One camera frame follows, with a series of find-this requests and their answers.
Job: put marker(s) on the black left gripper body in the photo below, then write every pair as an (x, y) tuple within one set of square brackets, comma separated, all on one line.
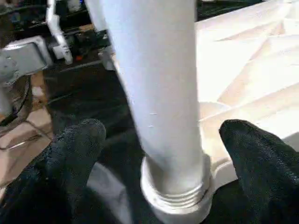
[(88, 44)]

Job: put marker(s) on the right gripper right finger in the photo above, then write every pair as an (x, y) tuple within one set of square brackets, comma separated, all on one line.
[(268, 182)]

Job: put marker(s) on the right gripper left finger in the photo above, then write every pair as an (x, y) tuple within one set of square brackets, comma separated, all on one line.
[(65, 175)]

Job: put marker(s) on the white plastic table top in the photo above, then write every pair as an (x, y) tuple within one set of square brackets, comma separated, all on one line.
[(245, 70)]

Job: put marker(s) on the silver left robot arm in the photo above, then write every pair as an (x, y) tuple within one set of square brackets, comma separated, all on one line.
[(21, 56)]

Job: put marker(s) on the black plastic mat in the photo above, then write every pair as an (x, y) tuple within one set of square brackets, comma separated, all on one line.
[(93, 93)]

